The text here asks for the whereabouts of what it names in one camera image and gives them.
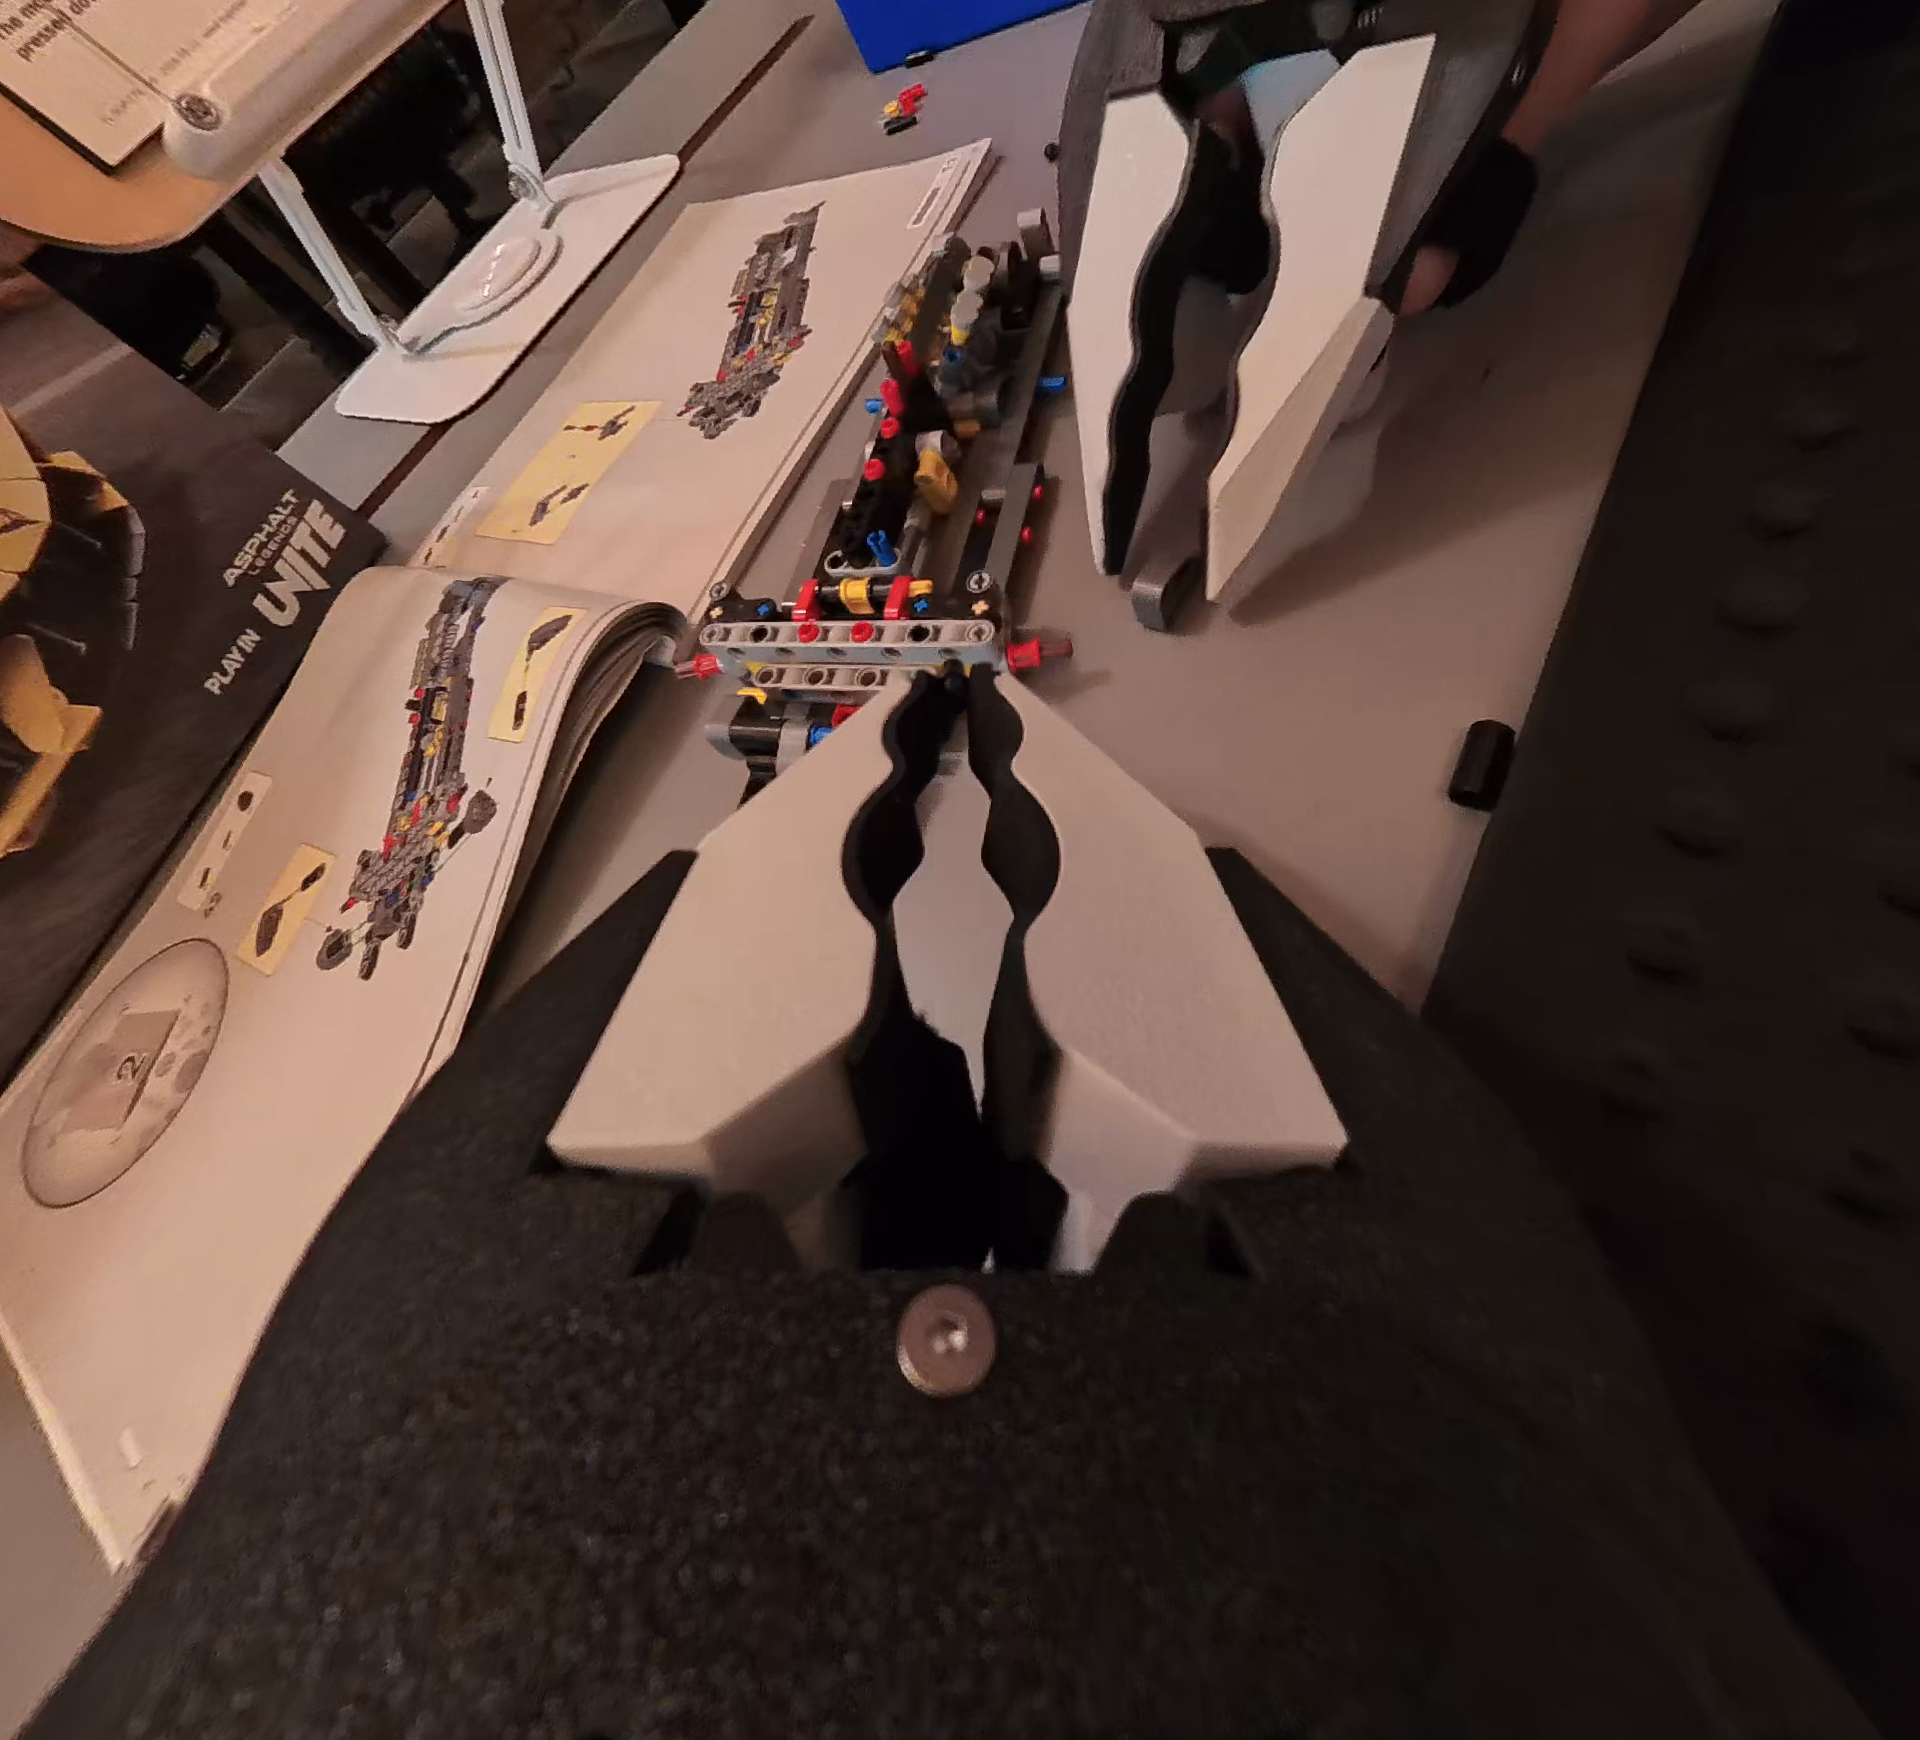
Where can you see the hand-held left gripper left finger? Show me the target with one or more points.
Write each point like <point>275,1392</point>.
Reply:
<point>706,1021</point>

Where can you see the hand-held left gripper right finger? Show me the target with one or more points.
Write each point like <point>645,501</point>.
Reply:
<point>1184,1021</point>

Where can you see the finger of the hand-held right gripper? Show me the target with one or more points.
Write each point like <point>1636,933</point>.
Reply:
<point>1336,271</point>
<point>1110,316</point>

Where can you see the grey lego piece with connector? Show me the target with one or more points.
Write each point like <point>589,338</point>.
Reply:
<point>1167,592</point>

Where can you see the grey lego car chassis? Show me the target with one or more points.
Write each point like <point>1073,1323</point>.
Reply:
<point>854,637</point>

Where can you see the small red yellow lego pins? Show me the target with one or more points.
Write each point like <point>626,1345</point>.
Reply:
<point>905,105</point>

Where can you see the black lego connector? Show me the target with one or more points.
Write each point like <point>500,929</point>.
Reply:
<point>1478,762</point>

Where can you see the lego instruction booklet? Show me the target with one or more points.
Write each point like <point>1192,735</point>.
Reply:
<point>150,1245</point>

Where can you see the lego set box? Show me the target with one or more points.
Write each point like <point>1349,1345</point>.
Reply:
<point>224,660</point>

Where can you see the white folding stand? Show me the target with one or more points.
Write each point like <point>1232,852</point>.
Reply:
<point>599,211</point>

